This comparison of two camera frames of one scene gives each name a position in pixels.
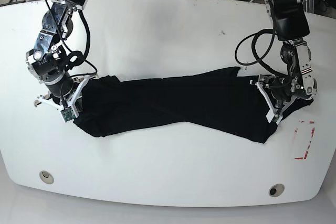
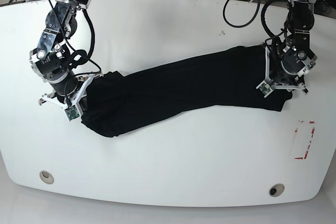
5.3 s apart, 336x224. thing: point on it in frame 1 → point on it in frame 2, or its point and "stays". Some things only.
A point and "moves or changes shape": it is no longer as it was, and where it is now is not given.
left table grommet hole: (46, 177) stays
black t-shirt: (222, 102) moves or changes shape
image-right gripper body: (281, 93) → (283, 69)
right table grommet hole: (276, 190) stays
